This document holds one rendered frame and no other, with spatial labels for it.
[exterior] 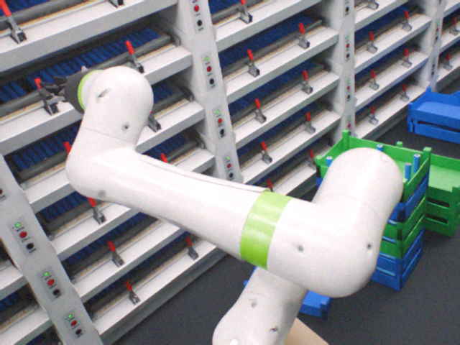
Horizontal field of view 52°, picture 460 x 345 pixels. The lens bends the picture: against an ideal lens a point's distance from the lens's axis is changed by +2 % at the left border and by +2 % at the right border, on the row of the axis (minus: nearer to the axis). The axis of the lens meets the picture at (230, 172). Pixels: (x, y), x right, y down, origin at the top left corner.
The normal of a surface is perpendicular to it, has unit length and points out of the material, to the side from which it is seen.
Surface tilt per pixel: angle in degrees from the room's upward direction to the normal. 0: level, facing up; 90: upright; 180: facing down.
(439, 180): 0
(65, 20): 20
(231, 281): 0
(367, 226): 52
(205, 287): 0
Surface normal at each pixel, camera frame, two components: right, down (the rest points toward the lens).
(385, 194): 0.58, -0.31
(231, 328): -0.32, -0.79
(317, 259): -0.40, 0.06
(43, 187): 0.07, -0.64
